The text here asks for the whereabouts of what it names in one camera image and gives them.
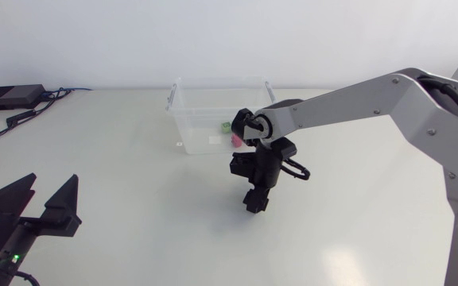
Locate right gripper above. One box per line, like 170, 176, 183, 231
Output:
242, 155, 283, 215

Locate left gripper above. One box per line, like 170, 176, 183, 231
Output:
0, 172, 83, 286

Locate clear plastic container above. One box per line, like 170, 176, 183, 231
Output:
165, 75, 278, 156

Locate black power brick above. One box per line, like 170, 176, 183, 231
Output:
0, 83, 48, 112

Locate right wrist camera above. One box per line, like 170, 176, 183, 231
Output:
229, 152, 258, 178

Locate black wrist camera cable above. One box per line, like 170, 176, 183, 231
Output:
279, 157, 312, 182

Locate blue cable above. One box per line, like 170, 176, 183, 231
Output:
41, 87, 94, 99

